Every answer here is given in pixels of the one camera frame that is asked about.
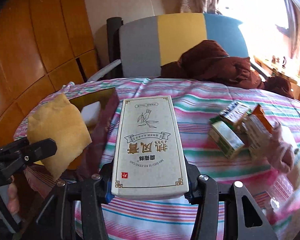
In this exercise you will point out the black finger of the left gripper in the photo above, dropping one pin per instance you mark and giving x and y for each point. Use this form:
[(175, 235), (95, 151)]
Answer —
[(19, 154)]

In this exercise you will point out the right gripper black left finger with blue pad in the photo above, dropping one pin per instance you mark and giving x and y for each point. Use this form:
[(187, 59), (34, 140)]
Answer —
[(56, 217)]

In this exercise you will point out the pink sock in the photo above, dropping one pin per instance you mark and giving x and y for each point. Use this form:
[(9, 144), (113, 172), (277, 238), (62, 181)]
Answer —
[(278, 152)]

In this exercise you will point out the white herbal plaster box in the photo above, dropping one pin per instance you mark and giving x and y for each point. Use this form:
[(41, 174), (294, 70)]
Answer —
[(149, 162)]

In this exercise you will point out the pink plastic hair roller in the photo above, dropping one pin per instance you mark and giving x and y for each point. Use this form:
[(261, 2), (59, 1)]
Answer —
[(279, 191)]

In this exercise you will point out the white sponge block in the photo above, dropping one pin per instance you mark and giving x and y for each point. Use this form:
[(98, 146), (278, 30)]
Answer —
[(90, 113)]

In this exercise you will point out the green white medicine box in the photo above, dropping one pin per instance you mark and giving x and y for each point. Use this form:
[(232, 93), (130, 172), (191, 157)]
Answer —
[(226, 139)]

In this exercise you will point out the yellow striped sock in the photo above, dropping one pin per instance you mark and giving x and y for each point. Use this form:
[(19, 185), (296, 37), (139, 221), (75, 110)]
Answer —
[(294, 175)]

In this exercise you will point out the dark red storage box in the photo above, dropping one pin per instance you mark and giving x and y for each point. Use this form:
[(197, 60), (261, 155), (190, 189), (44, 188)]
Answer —
[(88, 162)]

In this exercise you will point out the barcode small box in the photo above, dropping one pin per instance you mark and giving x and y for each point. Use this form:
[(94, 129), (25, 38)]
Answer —
[(234, 113)]

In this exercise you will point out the orange snack packet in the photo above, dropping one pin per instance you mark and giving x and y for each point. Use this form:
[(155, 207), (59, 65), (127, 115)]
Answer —
[(259, 113)]

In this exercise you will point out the wooden wardrobe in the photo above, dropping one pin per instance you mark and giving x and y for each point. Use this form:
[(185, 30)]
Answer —
[(44, 44)]

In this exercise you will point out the wooden desk by window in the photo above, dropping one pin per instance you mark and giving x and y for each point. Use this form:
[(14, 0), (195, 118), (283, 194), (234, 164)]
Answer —
[(277, 69)]

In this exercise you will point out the dark red jacket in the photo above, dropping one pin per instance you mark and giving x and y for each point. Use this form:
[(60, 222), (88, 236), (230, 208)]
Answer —
[(208, 61)]

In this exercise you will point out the grey yellow blue chair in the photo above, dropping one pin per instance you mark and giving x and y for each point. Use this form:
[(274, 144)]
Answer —
[(141, 47)]

